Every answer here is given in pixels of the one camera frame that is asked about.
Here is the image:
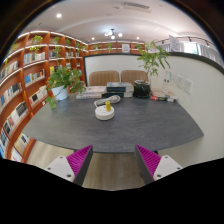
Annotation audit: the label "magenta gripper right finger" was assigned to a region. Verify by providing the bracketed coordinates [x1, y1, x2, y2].
[135, 145, 182, 184]

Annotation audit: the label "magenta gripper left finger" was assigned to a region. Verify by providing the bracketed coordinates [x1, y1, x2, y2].
[45, 145, 93, 186]

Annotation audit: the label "yellow charger plug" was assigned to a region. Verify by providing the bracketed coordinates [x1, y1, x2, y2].
[105, 101, 111, 111]

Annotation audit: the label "round white power socket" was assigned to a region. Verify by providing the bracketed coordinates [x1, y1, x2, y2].
[95, 106, 115, 121]

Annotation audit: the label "white book stack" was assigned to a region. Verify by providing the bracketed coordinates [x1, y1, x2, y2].
[76, 86, 106, 99]

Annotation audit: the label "green plant in white pot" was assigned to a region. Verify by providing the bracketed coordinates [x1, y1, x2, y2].
[46, 67, 85, 109]

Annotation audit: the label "right tan chair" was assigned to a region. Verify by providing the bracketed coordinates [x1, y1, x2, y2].
[121, 70, 148, 84]

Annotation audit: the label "tan chair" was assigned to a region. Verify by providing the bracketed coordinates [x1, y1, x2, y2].
[121, 70, 148, 84]
[88, 70, 120, 86]

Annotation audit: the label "left tan chair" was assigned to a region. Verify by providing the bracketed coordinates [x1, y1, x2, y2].
[88, 70, 120, 86]

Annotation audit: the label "orange wooden bookshelf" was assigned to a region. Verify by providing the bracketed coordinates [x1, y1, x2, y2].
[0, 31, 88, 162]

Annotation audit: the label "green plant in black pot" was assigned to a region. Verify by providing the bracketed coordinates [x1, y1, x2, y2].
[134, 41, 170, 98]

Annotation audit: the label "white sign board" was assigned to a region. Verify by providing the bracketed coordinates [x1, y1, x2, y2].
[169, 35, 180, 52]

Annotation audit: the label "ceiling chandelier lamp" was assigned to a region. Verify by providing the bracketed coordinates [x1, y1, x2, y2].
[104, 29, 123, 40]

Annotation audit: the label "items by wall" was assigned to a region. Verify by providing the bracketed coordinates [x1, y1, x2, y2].
[150, 89, 178, 102]

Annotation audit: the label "white power cable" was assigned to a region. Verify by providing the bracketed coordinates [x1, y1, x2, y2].
[93, 94, 122, 108]

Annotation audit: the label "white wall sockets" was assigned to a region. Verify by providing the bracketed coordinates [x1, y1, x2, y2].
[163, 71, 193, 94]

